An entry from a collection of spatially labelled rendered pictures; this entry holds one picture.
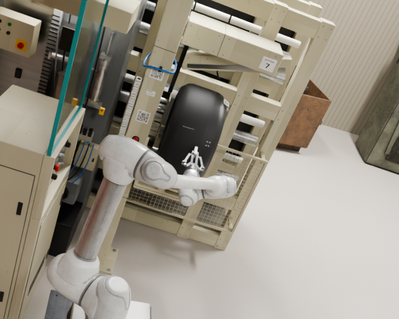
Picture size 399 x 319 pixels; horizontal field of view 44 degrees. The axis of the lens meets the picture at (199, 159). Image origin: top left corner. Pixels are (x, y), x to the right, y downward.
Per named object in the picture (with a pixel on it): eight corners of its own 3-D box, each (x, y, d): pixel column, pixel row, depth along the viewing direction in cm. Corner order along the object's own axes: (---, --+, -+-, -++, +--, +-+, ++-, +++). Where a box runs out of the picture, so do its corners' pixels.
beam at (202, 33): (180, 43, 295) (188, 20, 288) (183, 32, 317) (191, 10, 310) (274, 78, 303) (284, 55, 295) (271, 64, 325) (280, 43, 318)
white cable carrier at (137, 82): (114, 147, 304) (135, 78, 281) (116, 143, 308) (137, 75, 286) (121, 149, 305) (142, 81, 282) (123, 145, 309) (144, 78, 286)
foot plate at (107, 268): (74, 264, 342) (75, 261, 341) (83, 239, 366) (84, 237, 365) (111, 275, 346) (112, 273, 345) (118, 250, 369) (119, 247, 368)
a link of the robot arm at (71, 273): (75, 314, 207) (34, 286, 212) (95, 299, 222) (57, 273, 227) (143, 152, 187) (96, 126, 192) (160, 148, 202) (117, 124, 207)
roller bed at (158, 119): (129, 129, 340) (141, 92, 326) (133, 120, 353) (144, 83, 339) (156, 138, 343) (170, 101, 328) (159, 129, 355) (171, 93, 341)
